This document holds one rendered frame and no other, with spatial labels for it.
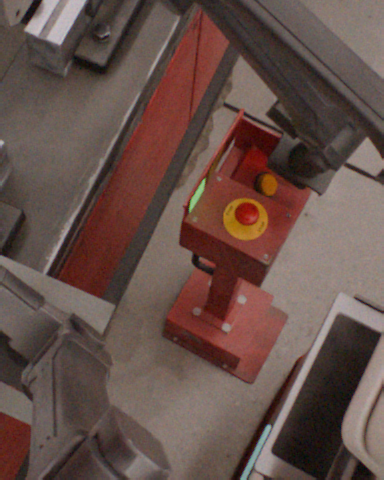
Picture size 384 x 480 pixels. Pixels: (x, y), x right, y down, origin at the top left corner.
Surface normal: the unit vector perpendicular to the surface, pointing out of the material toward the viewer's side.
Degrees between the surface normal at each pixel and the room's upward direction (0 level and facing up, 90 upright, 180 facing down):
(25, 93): 0
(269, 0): 28
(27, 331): 34
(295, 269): 0
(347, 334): 0
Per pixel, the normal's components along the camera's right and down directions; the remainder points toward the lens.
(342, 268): 0.06, -0.36
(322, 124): 0.51, 0.43
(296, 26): 0.14, 0.11
